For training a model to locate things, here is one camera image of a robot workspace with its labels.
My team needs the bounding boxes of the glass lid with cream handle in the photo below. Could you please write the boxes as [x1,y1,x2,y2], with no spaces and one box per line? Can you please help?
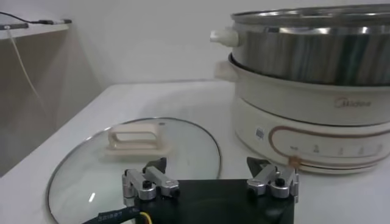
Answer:
[46,117,222,224]

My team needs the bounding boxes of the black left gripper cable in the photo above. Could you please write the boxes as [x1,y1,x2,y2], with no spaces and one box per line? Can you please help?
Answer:
[81,206,153,224]

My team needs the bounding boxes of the black smartphone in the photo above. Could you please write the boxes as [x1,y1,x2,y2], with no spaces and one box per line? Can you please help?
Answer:
[0,23,30,31]

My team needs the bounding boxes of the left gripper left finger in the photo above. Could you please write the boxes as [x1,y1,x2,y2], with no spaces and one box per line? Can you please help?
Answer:
[121,157,180,208]

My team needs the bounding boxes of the white side table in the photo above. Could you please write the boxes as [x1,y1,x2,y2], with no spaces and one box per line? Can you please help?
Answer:
[0,21,73,42]

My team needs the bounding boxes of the stainless steel steamer basket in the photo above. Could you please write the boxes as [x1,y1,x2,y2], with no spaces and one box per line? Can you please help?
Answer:
[209,3,390,86]

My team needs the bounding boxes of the white charging cable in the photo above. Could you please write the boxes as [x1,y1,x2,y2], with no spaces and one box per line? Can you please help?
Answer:
[4,26,49,113]

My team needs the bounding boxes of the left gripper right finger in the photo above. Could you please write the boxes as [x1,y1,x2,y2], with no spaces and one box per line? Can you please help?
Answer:
[246,156,300,203]

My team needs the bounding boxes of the white electric cooker pot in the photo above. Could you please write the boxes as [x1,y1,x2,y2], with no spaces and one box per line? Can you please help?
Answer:
[214,54,390,176]

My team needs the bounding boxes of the black adapter with cable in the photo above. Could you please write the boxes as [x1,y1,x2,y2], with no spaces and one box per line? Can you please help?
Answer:
[0,11,73,26]

